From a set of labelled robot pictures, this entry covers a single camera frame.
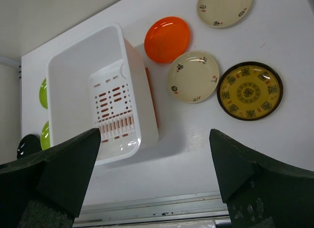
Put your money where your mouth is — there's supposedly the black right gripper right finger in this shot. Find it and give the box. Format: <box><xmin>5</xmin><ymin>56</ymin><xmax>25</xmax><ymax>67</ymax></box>
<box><xmin>209</xmin><ymin>129</ymin><xmax>314</xmax><ymax>228</ymax></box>

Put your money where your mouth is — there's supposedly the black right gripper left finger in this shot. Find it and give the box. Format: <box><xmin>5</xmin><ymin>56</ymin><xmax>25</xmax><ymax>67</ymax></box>
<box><xmin>0</xmin><ymin>128</ymin><xmax>101</xmax><ymax>228</ymax></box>

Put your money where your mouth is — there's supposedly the green plate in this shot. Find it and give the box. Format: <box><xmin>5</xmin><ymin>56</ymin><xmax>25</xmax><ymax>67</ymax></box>
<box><xmin>40</xmin><ymin>121</ymin><xmax>51</xmax><ymax>150</ymax></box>
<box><xmin>39</xmin><ymin>78</ymin><xmax>48</xmax><ymax>109</ymax></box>

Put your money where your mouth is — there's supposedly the black plate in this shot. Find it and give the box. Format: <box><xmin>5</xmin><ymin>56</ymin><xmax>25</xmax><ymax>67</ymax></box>
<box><xmin>17</xmin><ymin>134</ymin><xmax>42</xmax><ymax>159</ymax></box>

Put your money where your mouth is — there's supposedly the yellow ornate dark-rimmed plate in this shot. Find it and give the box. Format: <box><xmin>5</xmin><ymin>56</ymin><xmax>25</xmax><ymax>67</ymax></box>
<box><xmin>217</xmin><ymin>61</ymin><xmax>284</xmax><ymax>121</ymax></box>

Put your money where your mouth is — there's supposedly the cream patterned plate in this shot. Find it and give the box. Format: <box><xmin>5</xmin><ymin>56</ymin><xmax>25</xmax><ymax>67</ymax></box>
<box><xmin>197</xmin><ymin>0</ymin><xmax>253</xmax><ymax>29</ymax></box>
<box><xmin>167</xmin><ymin>51</ymin><xmax>220</xmax><ymax>104</ymax></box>

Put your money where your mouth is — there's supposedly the orange plastic plate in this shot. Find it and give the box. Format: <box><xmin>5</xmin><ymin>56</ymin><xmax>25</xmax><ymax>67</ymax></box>
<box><xmin>144</xmin><ymin>16</ymin><xmax>190</xmax><ymax>63</ymax></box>

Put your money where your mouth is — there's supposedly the white plastic bin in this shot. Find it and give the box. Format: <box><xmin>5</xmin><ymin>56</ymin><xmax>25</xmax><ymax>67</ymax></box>
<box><xmin>46</xmin><ymin>23</ymin><xmax>159</xmax><ymax>165</ymax></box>

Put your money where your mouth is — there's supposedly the aluminium rail frame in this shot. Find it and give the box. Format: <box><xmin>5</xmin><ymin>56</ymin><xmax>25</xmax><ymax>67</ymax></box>
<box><xmin>74</xmin><ymin>191</ymin><xmax>229</xmax><ymax>227</ymax></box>

